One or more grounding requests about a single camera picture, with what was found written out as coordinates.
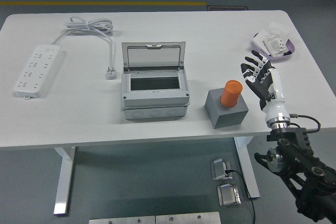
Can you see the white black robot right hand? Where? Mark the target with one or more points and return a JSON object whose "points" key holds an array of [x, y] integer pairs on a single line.
{"points": [[275, 103]]}

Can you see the orange cylindrical battery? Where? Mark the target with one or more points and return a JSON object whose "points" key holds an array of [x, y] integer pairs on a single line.
{"points": [[231, 93]]}

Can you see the grey plastic junction box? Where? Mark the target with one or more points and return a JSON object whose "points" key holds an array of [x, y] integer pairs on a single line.
{"points": [[155, 106]]}

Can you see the transparent hinged box lid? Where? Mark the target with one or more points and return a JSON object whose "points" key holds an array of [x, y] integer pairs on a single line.
{"points": [[155, 46]]}

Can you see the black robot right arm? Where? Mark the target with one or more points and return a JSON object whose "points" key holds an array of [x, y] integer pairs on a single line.
{"points": [[302, 155]]}

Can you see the grey block battery holder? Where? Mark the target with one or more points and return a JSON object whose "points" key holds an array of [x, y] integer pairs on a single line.
{"points": [[228, 119]]}

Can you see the silver floor socket box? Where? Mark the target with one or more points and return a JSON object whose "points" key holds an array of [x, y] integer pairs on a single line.
{"points": [[227, 195], [219, 169]]}

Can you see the purple plastic tray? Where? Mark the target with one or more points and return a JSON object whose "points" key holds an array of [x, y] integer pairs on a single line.
{"points": [[282, 58]]}

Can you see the small black part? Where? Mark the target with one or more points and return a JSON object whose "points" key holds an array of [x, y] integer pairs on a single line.
{"points": [[288, 52]]}

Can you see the white socket plate with holes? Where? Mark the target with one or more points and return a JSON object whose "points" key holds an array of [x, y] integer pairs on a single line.
{"points": [[275, 45]]}

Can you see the plain white socket plate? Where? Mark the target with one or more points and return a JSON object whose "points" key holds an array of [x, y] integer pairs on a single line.
{"points": [[258, 39]]}

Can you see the white table leg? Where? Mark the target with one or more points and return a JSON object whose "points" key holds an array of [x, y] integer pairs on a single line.
{"points": [[63, 182], [249, 171]]}

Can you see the clear plastic socket package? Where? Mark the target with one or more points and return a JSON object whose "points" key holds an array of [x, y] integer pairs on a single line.
{"points": [[281, 28]]}

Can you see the dark floor mat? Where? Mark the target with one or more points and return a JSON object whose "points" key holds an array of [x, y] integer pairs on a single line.
{"points": [[227, 8]]}

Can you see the grey metal plate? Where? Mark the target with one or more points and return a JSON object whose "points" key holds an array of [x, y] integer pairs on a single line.
{"points": [[120, 220]]}

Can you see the white power strip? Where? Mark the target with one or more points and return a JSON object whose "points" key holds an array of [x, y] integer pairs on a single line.
{"points": [[36, 69]]}

